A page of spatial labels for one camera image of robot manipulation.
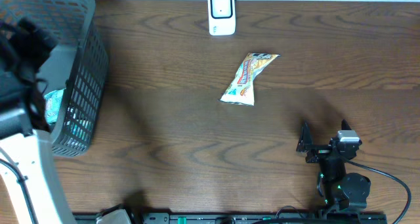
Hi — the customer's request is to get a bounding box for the teal wet wipes pack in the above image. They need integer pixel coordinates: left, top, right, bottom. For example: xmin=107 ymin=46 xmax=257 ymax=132
xmin=44 ymin=89 xmax=65 ymax=124

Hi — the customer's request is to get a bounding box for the white barcode scanner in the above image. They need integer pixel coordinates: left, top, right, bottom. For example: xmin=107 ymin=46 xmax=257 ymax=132
xmin=207 ymin=0 xmax=236 ymax=36

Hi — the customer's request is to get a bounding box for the grey plastic shopping basket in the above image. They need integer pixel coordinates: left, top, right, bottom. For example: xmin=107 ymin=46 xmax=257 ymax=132
xmin=1 ymin=0 xmax=109 ymax=157

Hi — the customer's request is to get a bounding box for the yellow snack bag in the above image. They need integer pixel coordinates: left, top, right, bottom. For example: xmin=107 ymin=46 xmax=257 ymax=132
xmin=220 ymin=53 xmax=279 ymax=106

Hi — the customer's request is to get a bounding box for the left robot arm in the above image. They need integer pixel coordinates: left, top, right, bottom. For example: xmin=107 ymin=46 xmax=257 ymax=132
xmin=1 ymin=18 xmax=136 ymax=223

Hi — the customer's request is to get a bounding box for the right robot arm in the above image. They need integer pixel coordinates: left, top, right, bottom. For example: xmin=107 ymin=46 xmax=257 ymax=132
xmin=296 ymin=120 xmax=371 ymax=212

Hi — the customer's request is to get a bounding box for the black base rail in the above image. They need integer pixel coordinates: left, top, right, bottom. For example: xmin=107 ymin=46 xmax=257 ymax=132
xmin=73 ymin=212 xmax=388 ymax=224

